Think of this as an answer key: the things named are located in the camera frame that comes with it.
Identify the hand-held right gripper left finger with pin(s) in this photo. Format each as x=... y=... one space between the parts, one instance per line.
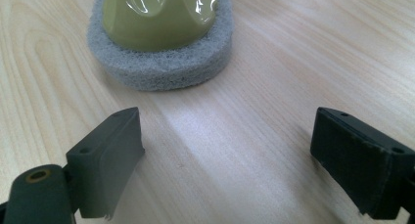
x=101 y=165

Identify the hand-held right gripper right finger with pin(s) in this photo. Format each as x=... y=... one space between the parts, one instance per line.
x=355 y=165

